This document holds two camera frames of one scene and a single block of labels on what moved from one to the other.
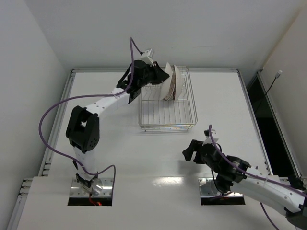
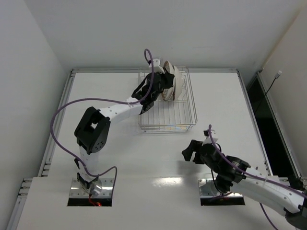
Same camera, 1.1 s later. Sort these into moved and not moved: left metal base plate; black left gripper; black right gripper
Moved: black left gripper
Not moved: black right gripper; left metal base plate
